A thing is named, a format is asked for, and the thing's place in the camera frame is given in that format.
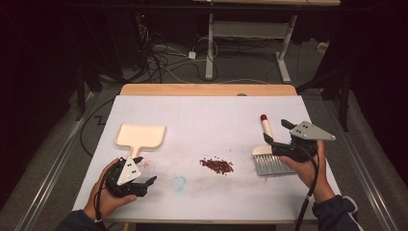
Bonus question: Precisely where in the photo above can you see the group of red kidney beans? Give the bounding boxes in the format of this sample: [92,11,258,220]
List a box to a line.
[198,156,235,176]

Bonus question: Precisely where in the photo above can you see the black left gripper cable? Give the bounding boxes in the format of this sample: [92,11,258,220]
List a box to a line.
[92,163,112,231]

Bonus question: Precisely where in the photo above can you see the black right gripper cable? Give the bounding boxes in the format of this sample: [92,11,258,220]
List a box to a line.
[293,142,321,231]

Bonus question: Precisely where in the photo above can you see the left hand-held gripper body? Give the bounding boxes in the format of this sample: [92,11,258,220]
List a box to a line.
[104,156,150,198]

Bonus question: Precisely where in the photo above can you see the metal floor rail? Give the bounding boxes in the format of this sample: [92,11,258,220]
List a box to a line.
[321,95,400,231]
[22,91,99,231]

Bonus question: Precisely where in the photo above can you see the wooden table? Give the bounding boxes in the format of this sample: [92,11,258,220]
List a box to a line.
[119,83,298,97]

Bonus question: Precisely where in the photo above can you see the person's right hand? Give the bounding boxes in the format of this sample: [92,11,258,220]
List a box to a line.
[279,140,336,204]

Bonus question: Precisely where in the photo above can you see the black metal stand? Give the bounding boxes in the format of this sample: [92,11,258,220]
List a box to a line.
[74,61,104,122]
[296,64,351,133]

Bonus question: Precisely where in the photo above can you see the white metal table frame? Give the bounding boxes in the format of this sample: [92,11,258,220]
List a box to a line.
[191,0,342,85]

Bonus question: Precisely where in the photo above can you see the cream hand brush grey bristles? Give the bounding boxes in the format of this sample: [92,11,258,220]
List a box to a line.
[251,114,297,177]

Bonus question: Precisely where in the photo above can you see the white table sheet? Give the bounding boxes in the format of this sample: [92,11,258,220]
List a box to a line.
[71,94,341,223]

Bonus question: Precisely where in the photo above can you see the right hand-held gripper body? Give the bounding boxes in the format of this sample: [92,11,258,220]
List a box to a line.
[270,120,337,164]

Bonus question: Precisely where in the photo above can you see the cream plastic dustpan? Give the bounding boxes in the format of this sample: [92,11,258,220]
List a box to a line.
[114,123,167,160]

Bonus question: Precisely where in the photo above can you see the tangle of floor cables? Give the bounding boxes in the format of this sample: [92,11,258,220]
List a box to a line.
[134,22,220,85]

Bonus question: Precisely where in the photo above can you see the person's left hand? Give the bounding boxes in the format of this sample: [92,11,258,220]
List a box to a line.
[84,158,139,222]

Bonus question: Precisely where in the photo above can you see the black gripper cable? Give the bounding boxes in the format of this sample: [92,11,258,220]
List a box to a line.
[293,142,321,231]
[92,163,112,231]

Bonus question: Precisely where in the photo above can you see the black floor cable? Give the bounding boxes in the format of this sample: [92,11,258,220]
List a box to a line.
[79,97,117,159]

